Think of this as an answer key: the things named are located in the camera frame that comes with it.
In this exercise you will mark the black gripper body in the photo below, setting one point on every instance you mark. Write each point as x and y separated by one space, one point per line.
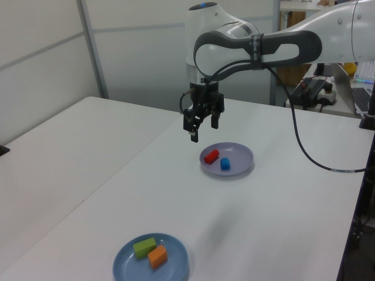
205 98

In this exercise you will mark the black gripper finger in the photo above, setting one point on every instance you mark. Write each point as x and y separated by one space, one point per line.
194 123
215 120

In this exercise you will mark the red cylinder block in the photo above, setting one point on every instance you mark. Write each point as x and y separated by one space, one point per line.
211 156

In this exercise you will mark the blue cylinder block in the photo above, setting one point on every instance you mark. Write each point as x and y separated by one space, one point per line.
225 164

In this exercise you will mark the green rectangular block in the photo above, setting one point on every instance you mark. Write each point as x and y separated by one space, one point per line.
143 247

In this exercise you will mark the orange block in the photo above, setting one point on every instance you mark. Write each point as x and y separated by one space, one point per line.
157 257

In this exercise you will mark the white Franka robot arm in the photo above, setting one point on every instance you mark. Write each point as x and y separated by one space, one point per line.
337 29

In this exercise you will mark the purple plate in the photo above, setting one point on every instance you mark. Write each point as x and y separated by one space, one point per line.
237 168

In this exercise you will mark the brown cardboard box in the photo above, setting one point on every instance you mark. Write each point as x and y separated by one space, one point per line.
293 74

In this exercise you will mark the black power box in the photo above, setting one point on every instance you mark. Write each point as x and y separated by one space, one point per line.
304 93

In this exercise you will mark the emergency stop button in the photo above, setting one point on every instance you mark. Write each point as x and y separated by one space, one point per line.
327 95

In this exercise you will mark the brown wooden panel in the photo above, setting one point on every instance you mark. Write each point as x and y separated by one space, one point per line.
295 19

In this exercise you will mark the silver laptop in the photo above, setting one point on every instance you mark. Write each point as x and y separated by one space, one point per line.
344 87

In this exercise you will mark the blue plate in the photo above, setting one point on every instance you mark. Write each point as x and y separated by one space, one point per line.
175 263

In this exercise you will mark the yellow ball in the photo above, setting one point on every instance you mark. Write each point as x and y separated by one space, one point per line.
351 68

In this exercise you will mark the white keyboard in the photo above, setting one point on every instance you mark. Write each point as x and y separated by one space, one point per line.
366 73

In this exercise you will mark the grey partition post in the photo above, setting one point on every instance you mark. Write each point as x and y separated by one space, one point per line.
274 87

